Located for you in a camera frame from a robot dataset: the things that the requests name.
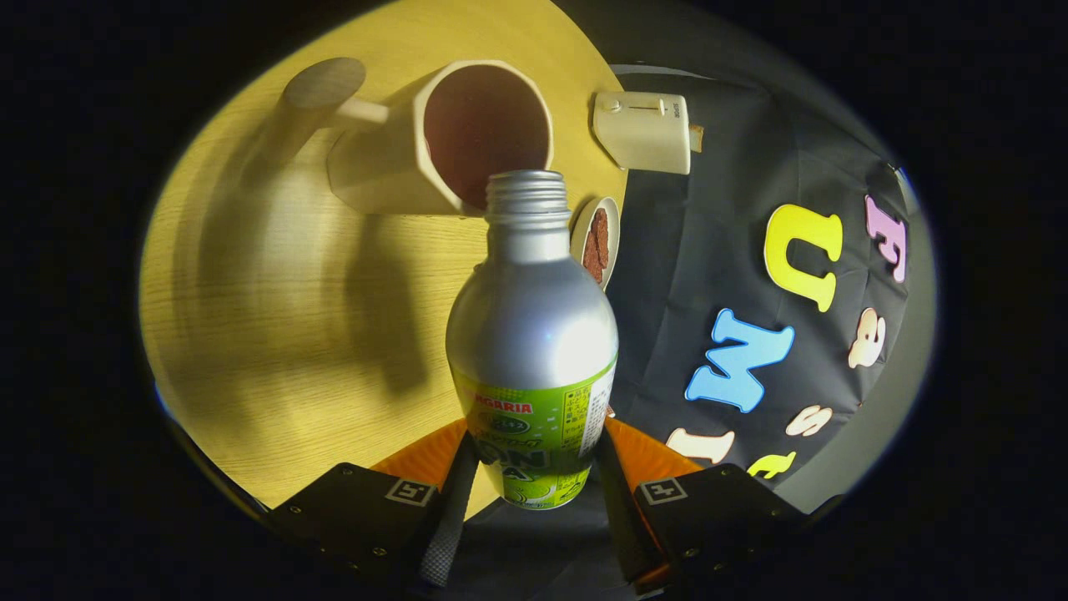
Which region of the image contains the beige cup with handle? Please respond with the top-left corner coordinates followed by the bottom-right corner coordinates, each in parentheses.
top-left (275, 57), bottom-right (555, 218)

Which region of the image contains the white round plate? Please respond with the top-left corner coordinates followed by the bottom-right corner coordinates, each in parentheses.
top-left (570, 196), bottom-right (622, 291)

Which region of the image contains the black backdrop cloth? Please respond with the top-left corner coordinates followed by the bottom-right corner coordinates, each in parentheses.
top-left (451, 63), bottom-right (927, 601)

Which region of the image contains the wooden table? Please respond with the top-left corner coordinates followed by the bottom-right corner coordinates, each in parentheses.
top-left (138, 0), bottom-right (628, 510)

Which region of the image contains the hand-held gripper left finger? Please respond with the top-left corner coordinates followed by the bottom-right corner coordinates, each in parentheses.
top-left (271, 417), bottom-right (481, 589)

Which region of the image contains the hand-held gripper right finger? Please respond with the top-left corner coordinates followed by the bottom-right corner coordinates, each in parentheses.
top-left (594, 416), bottom-right (810, 592)

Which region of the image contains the white toaster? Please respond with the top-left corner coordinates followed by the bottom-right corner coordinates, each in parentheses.
top-left (592, 90), bottom-right (693, 176)

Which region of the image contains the silver bottle with green label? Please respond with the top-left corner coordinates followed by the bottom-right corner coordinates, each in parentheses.
top-left (445, 169), bottom-right (620, 511)

